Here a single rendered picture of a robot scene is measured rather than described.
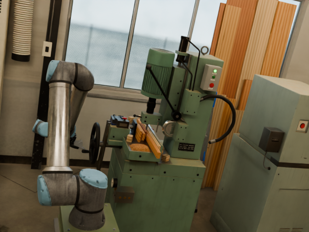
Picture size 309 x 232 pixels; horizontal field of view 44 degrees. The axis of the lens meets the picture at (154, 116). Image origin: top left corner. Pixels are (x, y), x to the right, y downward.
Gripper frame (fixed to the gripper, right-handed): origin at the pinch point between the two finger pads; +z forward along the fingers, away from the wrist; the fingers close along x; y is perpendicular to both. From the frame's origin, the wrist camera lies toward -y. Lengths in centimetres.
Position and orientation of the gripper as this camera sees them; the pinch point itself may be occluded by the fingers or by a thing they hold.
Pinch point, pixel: (82, 148)
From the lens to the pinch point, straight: 271.3
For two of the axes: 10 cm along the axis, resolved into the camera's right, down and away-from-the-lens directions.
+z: 8.3, 4.2, 3.8
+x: -2.4, -3.4, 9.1
